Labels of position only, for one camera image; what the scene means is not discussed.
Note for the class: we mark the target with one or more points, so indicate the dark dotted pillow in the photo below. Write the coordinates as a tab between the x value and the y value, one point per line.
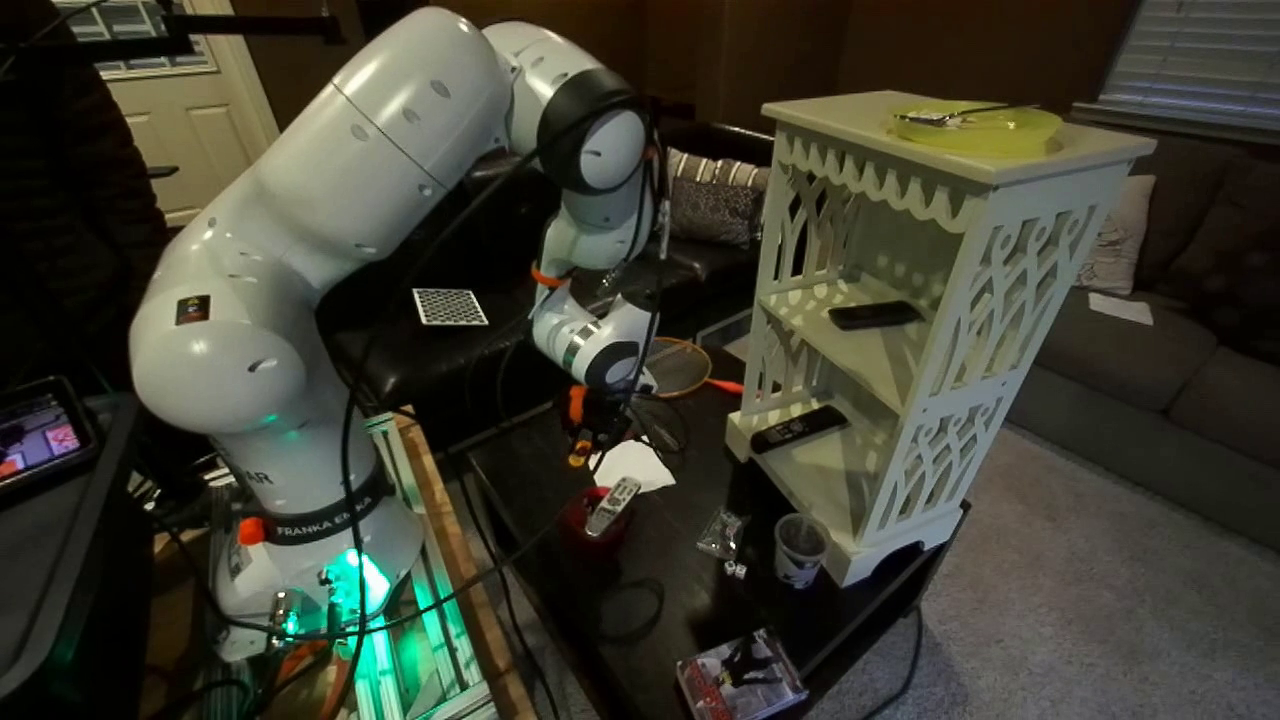
1222	263

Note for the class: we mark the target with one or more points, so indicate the white lattice shelf unit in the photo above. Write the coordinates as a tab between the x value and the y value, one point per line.
933	334

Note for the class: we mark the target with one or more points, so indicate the small black remote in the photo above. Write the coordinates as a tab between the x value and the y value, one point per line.
875	314

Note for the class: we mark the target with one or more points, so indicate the white panel door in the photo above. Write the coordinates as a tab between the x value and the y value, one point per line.
203	123

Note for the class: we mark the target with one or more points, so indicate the white window blinds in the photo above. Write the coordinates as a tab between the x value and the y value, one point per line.
1192	60

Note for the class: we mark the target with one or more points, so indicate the plain light pillow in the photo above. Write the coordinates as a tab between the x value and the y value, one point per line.
1119	234

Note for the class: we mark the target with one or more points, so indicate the light patterned pillow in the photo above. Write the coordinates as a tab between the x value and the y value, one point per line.
722	196

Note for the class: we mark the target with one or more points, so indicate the dark low side table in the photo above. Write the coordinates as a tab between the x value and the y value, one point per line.
412	365

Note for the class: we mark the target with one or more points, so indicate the yellow-green plate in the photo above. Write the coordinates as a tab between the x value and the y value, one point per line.
987	129

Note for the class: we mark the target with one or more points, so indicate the clear plastic bag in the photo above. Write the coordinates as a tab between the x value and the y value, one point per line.
726	544

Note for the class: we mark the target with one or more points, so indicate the dark spoon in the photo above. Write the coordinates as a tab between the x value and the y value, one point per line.
947	117

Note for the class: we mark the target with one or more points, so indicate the white remote control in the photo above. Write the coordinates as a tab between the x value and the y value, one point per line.
612	508

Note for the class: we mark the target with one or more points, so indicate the olive grey sofa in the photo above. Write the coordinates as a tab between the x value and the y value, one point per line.
1144	400

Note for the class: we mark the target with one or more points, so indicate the red cup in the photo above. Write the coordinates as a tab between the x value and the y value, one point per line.
578	527

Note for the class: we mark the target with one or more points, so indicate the tablet with lit screen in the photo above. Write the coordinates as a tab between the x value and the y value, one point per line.
39	436

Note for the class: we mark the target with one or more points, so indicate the long black remote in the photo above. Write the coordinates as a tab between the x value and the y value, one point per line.
796	431

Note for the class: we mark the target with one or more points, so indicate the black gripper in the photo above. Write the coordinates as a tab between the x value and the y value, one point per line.
621	409

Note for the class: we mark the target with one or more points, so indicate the grey translucent cup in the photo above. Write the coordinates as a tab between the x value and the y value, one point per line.
800	549

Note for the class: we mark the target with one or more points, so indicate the black coffee table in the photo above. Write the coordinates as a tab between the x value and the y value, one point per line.
692	601

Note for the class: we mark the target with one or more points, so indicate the white paper sheet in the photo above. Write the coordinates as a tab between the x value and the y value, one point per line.
1121	308

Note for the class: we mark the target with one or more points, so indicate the white paper napkin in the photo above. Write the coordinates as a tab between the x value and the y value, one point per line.
642	467

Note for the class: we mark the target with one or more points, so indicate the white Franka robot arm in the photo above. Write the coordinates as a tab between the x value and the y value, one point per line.
332	173

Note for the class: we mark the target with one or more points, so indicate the black camera stand boom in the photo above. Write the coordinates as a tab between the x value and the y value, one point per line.
243	25

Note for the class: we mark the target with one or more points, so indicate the red and yellow object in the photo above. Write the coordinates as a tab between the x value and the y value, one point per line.
581	454

